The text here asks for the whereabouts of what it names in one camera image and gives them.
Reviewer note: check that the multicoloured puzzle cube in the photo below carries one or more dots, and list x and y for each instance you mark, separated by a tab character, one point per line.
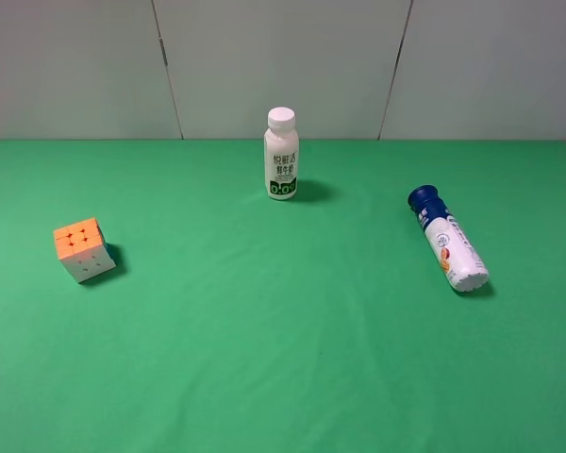
83	250

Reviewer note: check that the white milk bottle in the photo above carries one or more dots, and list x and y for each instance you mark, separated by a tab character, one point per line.
281	154

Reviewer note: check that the white tube with blue cap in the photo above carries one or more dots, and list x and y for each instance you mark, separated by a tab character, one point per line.
459	261

